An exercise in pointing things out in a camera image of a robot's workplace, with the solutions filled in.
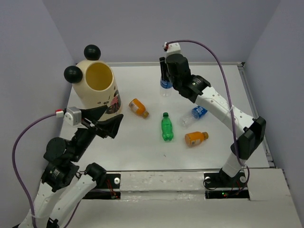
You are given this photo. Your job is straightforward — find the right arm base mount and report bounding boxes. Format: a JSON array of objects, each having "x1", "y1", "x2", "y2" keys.
[{"x1": 203, "y1": 171, "x2": 250, "y2": 200}]

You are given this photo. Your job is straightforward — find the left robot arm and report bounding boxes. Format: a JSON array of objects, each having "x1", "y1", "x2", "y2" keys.
[{"x1": 12, "y1": 105, "x2": 123, "y2": 228}]

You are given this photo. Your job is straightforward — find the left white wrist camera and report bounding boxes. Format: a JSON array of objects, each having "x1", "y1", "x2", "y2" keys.
[{"x1": 64, "y1": 107, "x2": 82, "y2": 127}]

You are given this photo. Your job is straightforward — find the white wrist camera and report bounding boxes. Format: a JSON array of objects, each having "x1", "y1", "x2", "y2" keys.
[
  {"x1": 163, "y1": 42, "x2": 181, "y2": 57},
  {"x1": 64, "y1": 107, "x2": 82, "y2": 127}
]

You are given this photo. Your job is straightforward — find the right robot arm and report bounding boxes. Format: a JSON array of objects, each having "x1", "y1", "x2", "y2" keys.
[{"x1": 159, "y1": 54, "x2": 266, "y2": 186}]

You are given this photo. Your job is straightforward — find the cream cat bin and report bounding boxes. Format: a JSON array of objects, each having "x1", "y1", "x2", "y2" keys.
[{"x1": 64, "y1": 44, "x2": 122, "y2": 120}]

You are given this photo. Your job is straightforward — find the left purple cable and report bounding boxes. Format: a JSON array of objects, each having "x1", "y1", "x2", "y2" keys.
[{"x1": 11, "y1": 109, "x2": 66, "y2": 228}]

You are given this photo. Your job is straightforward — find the orange juice bottle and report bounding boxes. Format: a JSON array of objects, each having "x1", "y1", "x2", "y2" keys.
[
  {"x1": 184, "y1": 132, "x2": 209, "y2": 147},
  {"x1": 129, "y1": 98, "x2": 149, "y2": 119}
]

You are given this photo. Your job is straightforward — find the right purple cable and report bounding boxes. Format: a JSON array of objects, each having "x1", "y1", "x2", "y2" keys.
[{"x1": 166, "y1": 39, "x2": 250, "y2": 190}]

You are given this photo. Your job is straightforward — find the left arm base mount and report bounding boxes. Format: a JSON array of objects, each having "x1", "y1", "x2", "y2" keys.
[{"x1": 83, "y1": 172, "x2": 121, "y2": 200}]

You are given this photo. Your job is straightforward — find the purple cable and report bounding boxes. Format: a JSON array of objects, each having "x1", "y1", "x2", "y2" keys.
[
  {"x1": 166, "y1": 39, "x2": 250, "y2": 190},
  {"x1": 11, "y1": 109, "x2": 66, "y2": 228}
]

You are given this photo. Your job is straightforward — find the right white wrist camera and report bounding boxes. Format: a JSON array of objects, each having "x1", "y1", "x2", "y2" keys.
[{"x1": 163, "y1": 42, "x2": 181, "y2": 57}]

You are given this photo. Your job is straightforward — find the green plastic bottle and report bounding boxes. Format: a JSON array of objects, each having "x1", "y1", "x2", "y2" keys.
[{"x1": 161, "y1": 112, "x2": 174, "y2": 141}]

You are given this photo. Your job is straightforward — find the blue label bottle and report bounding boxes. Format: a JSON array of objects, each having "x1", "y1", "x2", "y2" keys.
[
  {"x1": 160, "y1": 76, "x2": 172, "y2": 97},
  {"x1": 179, "y1": 106, "x2": 208, "y2": 128}
]

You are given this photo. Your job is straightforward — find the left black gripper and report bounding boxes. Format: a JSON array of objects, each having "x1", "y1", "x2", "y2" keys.
[{"x1": 71, "y1": 104, "x2": 125, "y2": 160}]

